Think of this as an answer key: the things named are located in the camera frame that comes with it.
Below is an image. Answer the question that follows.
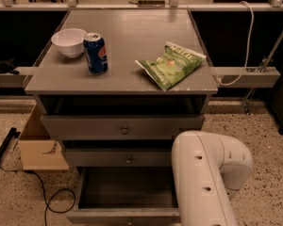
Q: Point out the grey bottom drawer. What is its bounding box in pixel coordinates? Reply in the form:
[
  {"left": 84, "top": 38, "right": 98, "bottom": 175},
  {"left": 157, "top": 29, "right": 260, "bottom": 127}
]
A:
[{"left": 66, "top": 167, "right": 180, "bottom": 226}]

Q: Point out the grey drawer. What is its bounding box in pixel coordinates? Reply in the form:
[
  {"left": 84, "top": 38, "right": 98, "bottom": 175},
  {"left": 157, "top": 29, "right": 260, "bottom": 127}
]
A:
[
  {"left": 66, "top": 167, "right": 180, "bottom": 226},
  {"left": 63, "top": 149, "right": 171, "bottom": 167},
  {"left": 41, "top": 115, "right": 204, "bottom": 140}
]

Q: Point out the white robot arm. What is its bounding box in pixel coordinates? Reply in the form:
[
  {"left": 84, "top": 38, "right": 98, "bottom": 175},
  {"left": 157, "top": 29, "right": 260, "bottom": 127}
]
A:
[{"left": 172, "top": 131, "right": 253, "bottom": 226}]

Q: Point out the grey wooden drawer cabinet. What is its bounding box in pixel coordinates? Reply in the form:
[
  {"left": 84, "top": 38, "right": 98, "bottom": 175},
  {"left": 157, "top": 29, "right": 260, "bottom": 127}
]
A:
[{"left": 20, "top": 9, "right": 217, "bottom": 170}]

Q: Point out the grey middle drawer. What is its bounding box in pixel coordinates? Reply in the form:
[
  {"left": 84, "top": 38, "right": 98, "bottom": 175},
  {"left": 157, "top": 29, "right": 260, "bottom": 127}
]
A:
[{"left": 63, "top": 149, "right": 171, "bottom": 167}]

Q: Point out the grey top drawer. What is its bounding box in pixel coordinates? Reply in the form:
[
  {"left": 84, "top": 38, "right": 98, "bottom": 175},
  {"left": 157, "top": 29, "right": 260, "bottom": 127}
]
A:
[{"left": 41, "top": 115, "right": 204, "bottom": 140}]

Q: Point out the green chip bag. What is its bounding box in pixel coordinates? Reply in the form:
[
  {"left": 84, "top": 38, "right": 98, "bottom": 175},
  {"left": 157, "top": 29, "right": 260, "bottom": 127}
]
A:
[{"left": 136, "top": 41, "right": 207, "bottom": 91}]

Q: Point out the blue pepsi soda can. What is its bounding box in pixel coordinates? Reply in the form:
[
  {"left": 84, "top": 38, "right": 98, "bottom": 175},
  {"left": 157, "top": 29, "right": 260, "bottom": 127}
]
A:
[{"left": 83, "top": 32, "right": 108, "bottom": 74}]

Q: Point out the white ceramic bowl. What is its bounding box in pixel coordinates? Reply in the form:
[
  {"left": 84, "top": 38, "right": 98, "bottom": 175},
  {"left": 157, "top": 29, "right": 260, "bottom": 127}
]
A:
[{"left": 51, "top": 28, "right": 87, "bottom": 58}]

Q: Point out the cardboard box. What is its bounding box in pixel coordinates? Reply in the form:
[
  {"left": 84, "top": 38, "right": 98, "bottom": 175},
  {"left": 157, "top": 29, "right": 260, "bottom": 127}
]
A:
[{"left": 18, "top": 105, "right": 69, "bottom": 170}]

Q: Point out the black bar on floor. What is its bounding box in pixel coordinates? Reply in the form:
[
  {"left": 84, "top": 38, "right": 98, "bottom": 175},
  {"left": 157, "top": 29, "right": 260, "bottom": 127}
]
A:
[{"left": 0, "top": 127, "right": 17, "bottom": 160}]

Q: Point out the white hanging cable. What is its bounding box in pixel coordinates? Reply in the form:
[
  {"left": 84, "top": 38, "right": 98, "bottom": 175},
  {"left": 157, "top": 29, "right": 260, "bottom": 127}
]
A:
[{"left": 215, "top": 0, "right": 256, "bottom": 87}]

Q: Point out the black object on rail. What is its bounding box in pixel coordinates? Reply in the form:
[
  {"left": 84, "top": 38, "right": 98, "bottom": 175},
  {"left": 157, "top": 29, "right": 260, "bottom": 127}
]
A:
[{"left": 0, "top": 59, "right": 19, "bottom": 74}]

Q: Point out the black floor cable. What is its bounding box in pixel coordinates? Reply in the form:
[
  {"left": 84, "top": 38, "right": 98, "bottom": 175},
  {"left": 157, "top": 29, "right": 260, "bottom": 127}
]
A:
[{"left": 0, "top": 163, "right": 77, "bottom": 226}]

